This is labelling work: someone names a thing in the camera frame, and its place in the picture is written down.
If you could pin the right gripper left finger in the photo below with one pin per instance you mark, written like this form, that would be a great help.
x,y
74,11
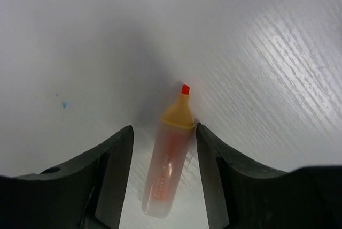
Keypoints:
x,y
87,191

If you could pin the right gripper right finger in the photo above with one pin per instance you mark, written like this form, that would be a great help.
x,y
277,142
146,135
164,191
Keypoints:
x,y
240,192

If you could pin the orange highlighter pen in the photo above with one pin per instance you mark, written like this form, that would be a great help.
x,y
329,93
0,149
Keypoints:
x,y
168,157

